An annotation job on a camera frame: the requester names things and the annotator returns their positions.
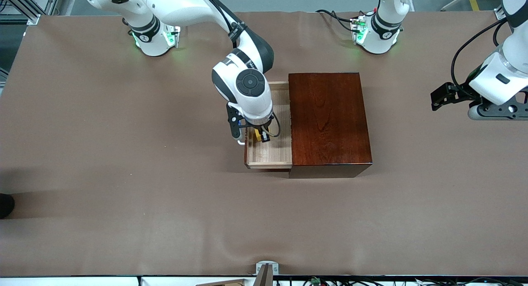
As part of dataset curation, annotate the light wooden drawer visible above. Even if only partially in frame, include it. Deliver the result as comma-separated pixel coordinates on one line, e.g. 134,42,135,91
237,82,293,170

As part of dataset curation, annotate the dark brown wooden cabinet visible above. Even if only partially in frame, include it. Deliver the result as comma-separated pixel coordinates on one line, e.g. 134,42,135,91
288,72,373,179

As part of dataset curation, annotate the brown table cover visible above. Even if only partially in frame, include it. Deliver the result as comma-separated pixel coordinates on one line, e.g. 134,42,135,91
0,12,528,277

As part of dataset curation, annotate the black rounded object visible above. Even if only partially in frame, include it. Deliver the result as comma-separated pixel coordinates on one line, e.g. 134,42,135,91
0,193,15,219

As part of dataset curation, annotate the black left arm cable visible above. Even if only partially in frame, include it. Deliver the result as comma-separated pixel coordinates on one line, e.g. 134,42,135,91
450,18,514,97

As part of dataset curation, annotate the thin grey metal rail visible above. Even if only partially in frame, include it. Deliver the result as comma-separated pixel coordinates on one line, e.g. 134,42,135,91
441,0,483,11

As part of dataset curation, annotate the black base cable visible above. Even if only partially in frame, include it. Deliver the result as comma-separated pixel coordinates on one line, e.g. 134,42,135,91
316,9,355,33

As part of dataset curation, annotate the small metal bracket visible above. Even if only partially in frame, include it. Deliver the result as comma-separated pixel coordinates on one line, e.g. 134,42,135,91
256,261,279,275

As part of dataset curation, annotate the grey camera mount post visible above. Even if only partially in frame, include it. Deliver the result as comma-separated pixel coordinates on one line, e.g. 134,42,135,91
252,265,273,286

